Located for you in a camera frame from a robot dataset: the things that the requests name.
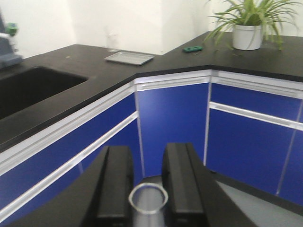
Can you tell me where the green spider plant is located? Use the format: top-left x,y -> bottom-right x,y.
204,0 -> 303,50

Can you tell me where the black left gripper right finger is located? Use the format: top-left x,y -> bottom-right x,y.
161,143 -> 252,227

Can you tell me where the grey blue drying rack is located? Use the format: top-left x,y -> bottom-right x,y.
0,12 -> 23,69

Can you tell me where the blue cabinet front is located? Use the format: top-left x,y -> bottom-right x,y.
0,70 -> 303,226

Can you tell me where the green plastic clamp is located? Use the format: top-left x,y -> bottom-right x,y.
183,46 -> 203,53

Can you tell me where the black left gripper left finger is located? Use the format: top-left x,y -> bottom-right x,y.
79,145 -> 134,227

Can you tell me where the black lab sink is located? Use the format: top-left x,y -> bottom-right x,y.
0,67 -> 88,119

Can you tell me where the white plant pot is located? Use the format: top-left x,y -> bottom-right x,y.
232,25 -> 263,51

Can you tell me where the clear glass beaker on counter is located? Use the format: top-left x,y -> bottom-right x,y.
105,27 -> 118,52

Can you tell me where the clear glass test tube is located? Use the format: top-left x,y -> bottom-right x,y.
129,183 -> 169,227

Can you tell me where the grey metal tray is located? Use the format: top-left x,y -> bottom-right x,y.
104,52 -> 154,66

